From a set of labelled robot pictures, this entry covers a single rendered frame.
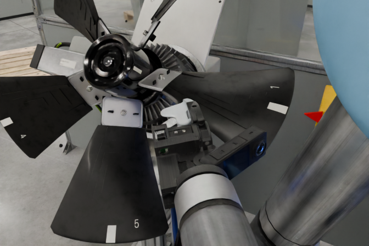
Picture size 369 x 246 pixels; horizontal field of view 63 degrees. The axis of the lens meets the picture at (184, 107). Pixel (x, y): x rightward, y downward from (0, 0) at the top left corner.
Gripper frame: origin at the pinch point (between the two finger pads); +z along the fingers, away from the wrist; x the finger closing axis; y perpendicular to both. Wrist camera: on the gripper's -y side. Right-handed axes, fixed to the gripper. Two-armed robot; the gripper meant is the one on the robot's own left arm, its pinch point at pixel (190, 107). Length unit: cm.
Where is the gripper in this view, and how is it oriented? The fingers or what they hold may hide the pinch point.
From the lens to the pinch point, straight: 54.2
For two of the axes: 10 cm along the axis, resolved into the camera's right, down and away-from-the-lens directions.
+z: -1.7, -5.1, 8.4
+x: 1.1, 8.4, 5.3
